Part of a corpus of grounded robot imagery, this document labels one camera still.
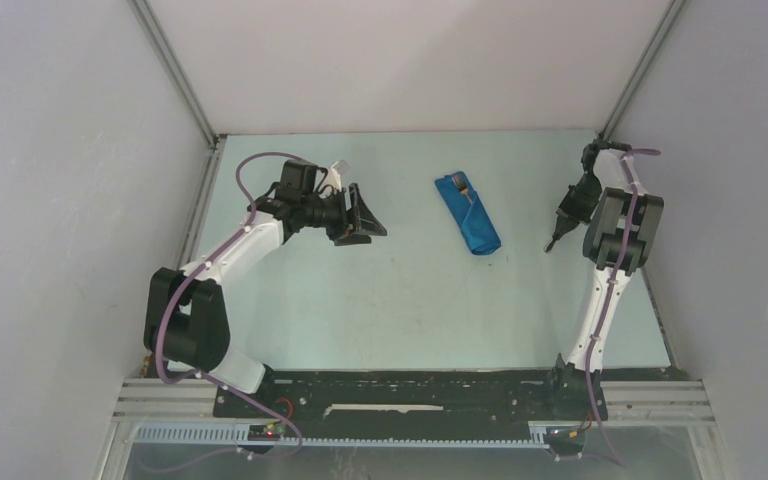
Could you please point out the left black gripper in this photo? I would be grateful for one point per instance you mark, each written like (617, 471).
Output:
(368, 224)

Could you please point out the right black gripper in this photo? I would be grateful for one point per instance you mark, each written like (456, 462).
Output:
(569, 217)

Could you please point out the blue cloth napkin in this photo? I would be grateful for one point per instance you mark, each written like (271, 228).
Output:
(472, 220)

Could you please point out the gold fork dark handle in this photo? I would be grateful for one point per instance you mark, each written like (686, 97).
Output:
(459, 182)

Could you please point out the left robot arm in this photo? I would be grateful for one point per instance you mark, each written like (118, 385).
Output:
(187, 321)

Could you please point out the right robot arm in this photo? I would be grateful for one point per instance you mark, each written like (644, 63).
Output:
(621, 219)

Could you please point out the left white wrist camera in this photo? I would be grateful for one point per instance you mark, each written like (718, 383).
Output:
(333, 179)

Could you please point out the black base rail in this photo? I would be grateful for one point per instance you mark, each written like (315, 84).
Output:
(404, 406)

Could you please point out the left aluminium frame post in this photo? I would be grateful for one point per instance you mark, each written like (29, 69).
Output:
(208, 163)

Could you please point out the aluminium frame post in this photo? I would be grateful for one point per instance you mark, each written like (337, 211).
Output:
(208, 163)
(667, 23)

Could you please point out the right aluminium frame post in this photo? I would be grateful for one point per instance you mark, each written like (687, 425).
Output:
(667, 23)

